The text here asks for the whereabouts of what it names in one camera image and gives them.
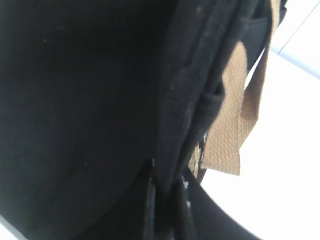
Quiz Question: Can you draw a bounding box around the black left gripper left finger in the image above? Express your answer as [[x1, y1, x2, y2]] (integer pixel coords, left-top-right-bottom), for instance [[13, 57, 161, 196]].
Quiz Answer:
[[143, 181, 157, 240]]

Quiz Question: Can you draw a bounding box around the black canvas tote bag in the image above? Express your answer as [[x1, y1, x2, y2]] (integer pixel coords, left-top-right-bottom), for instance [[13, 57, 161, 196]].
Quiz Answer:
[[0, 0, 287, 240]]

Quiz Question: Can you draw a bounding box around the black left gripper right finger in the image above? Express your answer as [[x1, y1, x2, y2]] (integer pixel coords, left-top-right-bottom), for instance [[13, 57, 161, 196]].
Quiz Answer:
[[174, 174, 258, 240]]

